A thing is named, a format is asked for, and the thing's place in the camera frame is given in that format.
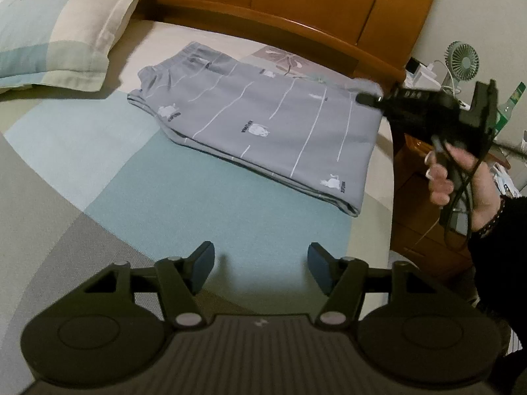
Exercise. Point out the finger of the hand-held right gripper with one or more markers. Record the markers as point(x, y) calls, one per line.
point(370, 99)

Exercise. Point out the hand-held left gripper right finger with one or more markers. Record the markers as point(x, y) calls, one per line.
point(319, 264)

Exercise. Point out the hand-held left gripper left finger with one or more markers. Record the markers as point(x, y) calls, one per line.
point(204, 262)

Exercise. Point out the grey printed pants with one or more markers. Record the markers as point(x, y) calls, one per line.
point(255, 131)

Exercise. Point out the person's right forearm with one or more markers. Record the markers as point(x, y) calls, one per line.
point(502, 275)

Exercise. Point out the person's right hand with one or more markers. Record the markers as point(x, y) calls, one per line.
point(488, 197)

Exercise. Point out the white box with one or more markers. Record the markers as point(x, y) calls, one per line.
point(424, 76)

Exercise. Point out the green desk fan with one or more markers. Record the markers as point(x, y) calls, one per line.
point(463, 59)

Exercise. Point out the green bottle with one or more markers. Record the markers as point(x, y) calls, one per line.
point(504, 115)

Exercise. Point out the wooden nightstand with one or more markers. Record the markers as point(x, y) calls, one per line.
point(416, 214)

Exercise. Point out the large patchwork pillow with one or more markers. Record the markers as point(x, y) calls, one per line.
point(53, 28)

